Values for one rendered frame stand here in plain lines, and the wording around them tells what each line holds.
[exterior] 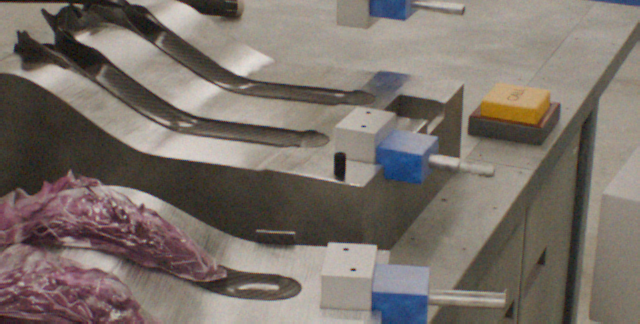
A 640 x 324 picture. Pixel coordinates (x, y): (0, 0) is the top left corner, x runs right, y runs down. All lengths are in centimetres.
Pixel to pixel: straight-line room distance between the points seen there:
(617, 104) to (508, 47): 212
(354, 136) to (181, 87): 22
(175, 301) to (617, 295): 30
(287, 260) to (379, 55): 64
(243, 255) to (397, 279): 13
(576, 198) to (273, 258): 95
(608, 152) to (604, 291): 260
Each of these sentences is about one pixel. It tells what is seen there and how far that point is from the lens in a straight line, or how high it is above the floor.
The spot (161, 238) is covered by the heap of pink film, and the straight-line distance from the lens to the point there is 93.
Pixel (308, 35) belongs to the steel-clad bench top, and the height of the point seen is 80.
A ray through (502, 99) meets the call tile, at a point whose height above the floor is 84.
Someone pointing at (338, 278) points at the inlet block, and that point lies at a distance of 91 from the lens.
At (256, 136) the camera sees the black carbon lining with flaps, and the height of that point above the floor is 88.
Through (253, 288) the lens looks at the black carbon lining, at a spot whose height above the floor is 85.
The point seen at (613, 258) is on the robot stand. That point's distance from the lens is 81.
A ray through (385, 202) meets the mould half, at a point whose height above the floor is 85.
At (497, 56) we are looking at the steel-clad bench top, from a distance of 160.
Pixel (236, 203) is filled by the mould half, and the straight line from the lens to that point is 108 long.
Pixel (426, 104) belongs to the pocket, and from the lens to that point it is 121.
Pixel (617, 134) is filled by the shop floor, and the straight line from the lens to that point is 353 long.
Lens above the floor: 132
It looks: 24 degrees down
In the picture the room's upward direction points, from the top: straight up
